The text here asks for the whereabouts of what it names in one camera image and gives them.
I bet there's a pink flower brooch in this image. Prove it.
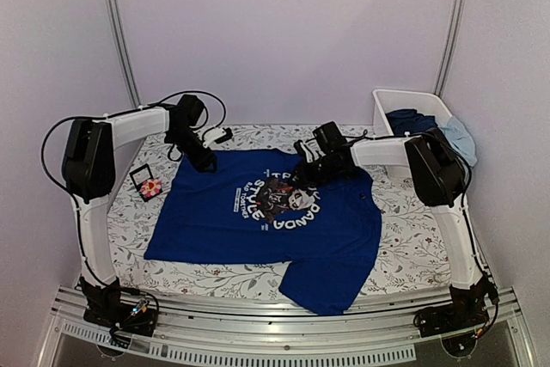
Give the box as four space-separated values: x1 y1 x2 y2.
140 179 162 199

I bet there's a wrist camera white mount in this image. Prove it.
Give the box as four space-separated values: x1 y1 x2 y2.
293 140 321 163
202 126 233 148

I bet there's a black brooch box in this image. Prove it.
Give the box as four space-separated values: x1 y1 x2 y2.
129 163 161 202

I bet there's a floral table cloth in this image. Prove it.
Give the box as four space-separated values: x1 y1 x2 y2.
90 124 479 299

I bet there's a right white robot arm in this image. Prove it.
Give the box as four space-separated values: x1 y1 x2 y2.
291 122 499 345

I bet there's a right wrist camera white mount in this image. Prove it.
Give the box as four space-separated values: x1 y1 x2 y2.
293 140 321 163

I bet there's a left aluminium frame post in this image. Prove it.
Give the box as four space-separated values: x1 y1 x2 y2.
105 0 143 108

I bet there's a blue printed t-shirt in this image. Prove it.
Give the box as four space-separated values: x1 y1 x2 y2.
144 150 382 316

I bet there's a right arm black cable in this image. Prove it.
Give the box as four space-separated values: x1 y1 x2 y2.
343 130 504 333

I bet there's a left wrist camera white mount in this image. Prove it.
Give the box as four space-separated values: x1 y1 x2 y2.
202 126 233 148

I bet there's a light blue cloth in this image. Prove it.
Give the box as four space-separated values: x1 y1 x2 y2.
438 116 478 168

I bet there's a white plastic bin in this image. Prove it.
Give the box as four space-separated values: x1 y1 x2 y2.
370 88 456 180

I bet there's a dark navy clothing in bin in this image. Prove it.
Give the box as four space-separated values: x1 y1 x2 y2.
386 109 437 137

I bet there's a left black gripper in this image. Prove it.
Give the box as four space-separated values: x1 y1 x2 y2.
168 128 218 174

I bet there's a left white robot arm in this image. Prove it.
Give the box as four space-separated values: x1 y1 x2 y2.
61 90 217 345

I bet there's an aluminium frame post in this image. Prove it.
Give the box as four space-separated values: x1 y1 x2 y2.
105 0 143 108
433 0 466 99

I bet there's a right aluminium frame post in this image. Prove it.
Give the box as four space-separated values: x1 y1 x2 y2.
433 0 466 99

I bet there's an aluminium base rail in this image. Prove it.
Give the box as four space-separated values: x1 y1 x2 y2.
37 287 537 366

